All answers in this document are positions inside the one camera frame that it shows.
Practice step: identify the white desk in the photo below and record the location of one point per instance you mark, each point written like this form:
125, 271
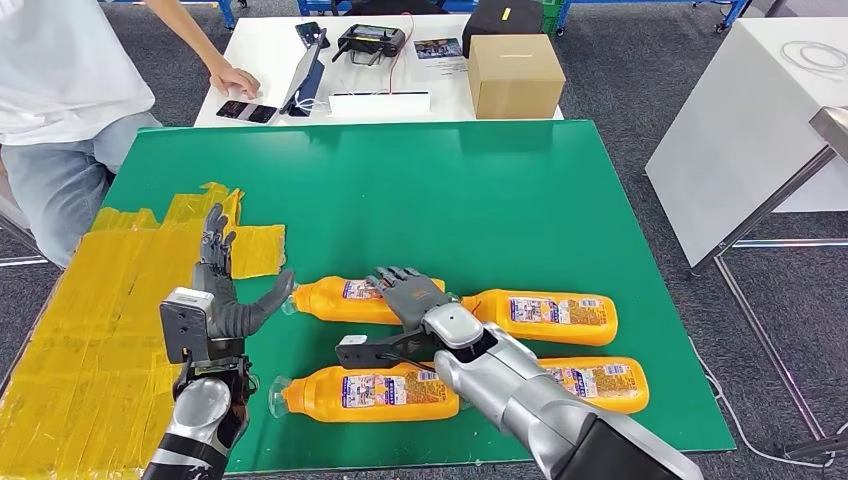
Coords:
265, 46

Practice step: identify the person's left forearm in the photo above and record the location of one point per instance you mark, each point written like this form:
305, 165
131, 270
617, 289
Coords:
185, 33

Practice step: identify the printed leaflet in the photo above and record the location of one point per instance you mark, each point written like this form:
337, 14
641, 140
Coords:
437, 50

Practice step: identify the dark smartphone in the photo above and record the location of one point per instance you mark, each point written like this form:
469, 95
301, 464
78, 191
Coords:
307, 33

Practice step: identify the green table mat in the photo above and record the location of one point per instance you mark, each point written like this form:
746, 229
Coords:
430, 199

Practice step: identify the black bag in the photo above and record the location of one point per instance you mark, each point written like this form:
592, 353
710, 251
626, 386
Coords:
490, 23

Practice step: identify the person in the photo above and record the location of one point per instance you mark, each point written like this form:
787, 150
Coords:
60, 66

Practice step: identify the blue metal rack frame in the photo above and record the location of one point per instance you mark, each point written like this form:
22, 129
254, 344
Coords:
318, 6
227, 13
636, 2

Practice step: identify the white bench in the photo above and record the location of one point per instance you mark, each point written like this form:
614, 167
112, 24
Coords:
8, 228

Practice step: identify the green plastic crate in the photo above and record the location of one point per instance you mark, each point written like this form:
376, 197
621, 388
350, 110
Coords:
551, 16

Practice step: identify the white side table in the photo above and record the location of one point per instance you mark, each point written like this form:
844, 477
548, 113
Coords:
729, 119

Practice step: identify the black remote controller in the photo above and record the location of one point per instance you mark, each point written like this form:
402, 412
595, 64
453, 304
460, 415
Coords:
371, 41

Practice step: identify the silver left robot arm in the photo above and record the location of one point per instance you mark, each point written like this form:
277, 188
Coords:
199, 411

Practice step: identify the smartphone with lit screen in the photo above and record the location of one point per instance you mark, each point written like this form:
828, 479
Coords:
246, 112

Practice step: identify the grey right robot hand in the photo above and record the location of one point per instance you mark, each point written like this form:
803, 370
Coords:
411, 295

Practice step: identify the orange detergent bottle clear cap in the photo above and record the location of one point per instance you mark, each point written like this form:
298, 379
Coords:
623, 391
318, 394
497, 318
324, 301

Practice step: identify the long white box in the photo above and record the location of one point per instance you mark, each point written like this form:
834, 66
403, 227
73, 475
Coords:
378, 104

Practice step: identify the steel table frame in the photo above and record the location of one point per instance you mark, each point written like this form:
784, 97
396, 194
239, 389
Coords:
831, 129

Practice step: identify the brown cardboard box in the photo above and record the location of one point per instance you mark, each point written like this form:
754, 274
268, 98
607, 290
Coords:
513, 76

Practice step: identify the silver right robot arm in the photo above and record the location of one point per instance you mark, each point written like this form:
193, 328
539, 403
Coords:
530, 404

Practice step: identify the person's left hand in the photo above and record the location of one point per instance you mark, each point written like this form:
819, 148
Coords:
235, 81

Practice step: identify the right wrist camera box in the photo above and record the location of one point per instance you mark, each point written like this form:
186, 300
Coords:
371, 354

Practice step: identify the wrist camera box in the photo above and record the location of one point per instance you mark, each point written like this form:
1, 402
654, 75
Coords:
185, 324
371, 354

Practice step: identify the tablet in dark case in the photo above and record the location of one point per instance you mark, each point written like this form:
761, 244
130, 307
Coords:
306, 76

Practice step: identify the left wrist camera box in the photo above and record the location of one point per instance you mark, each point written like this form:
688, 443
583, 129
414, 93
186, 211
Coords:
185, 324

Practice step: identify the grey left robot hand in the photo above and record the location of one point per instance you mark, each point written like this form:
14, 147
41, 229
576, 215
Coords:
222, 298

